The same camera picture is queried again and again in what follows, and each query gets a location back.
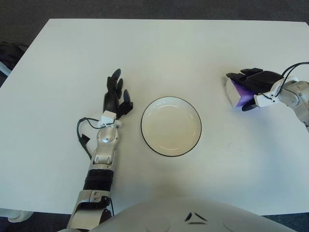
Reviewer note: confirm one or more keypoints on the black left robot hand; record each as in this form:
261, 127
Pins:
110, 100

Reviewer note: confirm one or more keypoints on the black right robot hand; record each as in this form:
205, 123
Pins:
263, 81

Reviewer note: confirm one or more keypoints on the purple tissue paper pack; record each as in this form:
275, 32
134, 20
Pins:
235, 94

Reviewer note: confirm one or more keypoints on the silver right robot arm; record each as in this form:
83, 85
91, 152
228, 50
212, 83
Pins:
294, 96

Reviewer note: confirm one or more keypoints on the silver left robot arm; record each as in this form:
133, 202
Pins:
103, 152

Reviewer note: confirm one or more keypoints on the white plate with black rim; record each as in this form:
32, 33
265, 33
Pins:
169, 128

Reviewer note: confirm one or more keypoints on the black bag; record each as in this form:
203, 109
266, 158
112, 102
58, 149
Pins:
9, 52

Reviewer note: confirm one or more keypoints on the white and blue object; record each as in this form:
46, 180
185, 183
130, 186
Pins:
3, 68

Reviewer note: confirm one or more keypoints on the grey robot torso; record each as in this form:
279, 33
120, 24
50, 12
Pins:
169, 217

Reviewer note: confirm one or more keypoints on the white rounded base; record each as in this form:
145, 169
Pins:
14, 213

